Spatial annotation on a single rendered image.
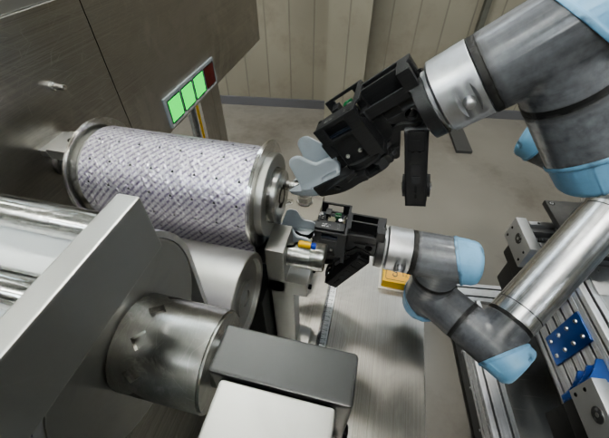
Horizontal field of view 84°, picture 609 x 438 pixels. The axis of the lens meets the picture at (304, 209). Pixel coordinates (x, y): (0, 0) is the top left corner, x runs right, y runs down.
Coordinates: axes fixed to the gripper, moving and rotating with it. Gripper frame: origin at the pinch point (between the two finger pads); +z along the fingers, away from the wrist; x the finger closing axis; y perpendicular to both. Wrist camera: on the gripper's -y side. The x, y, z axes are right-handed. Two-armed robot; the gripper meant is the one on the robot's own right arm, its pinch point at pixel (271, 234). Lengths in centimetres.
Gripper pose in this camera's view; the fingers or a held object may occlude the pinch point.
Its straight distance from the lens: 62.3
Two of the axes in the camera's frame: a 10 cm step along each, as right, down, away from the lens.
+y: 0.0, -7.1, -7.0
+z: -9.7, -1.6, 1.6
